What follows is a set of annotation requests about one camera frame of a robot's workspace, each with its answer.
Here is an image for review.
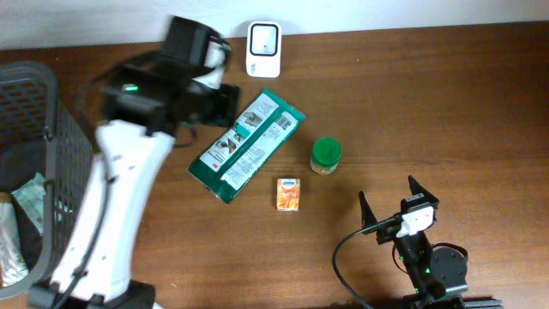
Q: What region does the white cream tube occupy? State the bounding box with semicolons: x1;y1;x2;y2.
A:
0;193;29;288

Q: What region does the green white wipes package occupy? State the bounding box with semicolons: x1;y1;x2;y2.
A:
188;89;305;204

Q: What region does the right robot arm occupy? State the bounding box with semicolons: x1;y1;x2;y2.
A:
359;176;503;309

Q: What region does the orange tissue pack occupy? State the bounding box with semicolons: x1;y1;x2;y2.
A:
276;179;300;211

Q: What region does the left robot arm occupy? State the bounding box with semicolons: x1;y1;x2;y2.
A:
27;16;239;308

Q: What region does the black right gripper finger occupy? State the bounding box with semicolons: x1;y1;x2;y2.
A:
407;175;439;204
359;191;378;229

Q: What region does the teal wipes pouch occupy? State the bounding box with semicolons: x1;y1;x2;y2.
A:
12;173;45;235

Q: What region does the grey plastic basket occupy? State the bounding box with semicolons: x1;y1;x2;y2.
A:
1;61;93;299

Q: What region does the white barcode scanner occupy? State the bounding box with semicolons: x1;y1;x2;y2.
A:
245;21;282;78

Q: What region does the green lid jar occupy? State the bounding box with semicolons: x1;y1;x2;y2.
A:
311;136;342;175

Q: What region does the left black cable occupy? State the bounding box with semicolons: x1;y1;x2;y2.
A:
51;55;198;309

